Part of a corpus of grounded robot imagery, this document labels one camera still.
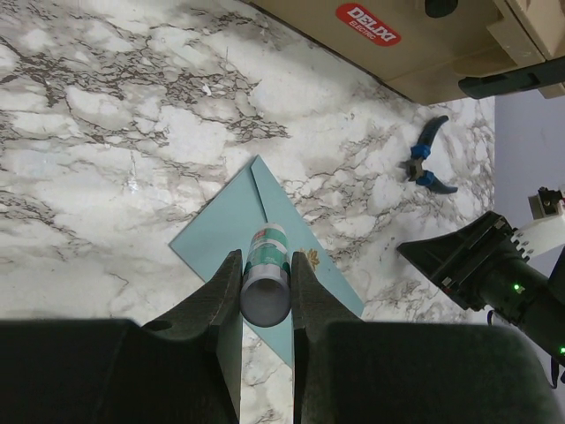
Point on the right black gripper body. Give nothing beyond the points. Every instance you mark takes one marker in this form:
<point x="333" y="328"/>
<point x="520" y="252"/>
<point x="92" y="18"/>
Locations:
<point x="466" y="294"/>

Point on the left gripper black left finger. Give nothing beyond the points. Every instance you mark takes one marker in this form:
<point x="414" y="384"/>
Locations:
<point x="182" y="367"/>

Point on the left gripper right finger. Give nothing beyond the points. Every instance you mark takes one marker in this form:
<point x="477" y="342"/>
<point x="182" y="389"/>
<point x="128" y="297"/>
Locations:
<point x="347" y="370"/>

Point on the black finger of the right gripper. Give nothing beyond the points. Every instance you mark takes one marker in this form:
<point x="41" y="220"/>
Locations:
<point x="457" y="254"/>

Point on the green white glue stick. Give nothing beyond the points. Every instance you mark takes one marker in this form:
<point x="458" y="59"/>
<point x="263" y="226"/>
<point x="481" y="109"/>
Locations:
<point x="265" y="291"/>

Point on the teal envelope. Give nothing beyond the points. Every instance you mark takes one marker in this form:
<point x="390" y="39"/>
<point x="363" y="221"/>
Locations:
<point x="251" y="199"/>

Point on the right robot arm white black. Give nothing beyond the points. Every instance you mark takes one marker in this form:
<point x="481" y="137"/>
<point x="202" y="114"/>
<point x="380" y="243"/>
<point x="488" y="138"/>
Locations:
<point x="528" y="300"/>

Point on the blue black pliers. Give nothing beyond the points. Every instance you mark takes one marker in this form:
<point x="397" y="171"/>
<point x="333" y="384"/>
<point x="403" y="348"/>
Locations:
<point x="415" y="170"/>

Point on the tan plastic toolbox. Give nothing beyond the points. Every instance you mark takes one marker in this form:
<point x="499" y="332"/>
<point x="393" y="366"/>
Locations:
<point x="439" y="51"/>

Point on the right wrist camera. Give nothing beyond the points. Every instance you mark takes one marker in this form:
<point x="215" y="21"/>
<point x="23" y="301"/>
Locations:
<point x="546" y="230"/>

